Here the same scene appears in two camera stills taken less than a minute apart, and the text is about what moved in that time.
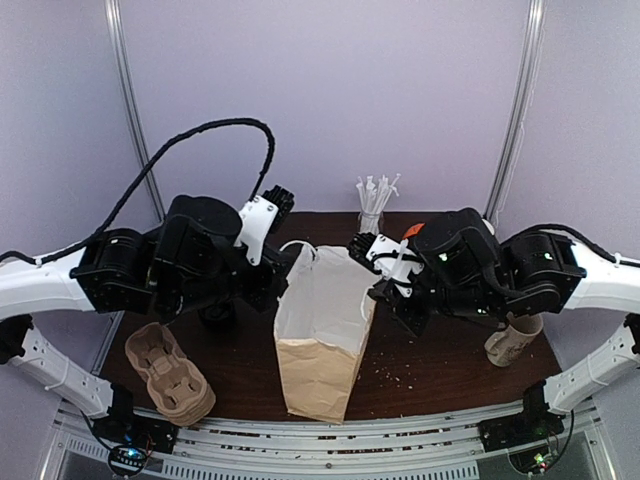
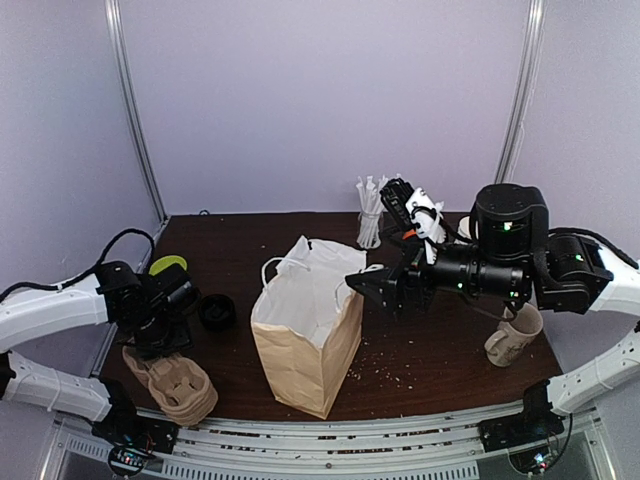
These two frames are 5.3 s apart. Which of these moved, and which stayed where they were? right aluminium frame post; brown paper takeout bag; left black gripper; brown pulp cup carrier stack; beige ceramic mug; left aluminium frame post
Moved: left black gripper; brown paper takeout bag
Stayed: right aluminium frame post; brown pulp cup carrier stack; beige ceramic mug; left aluminium frame post
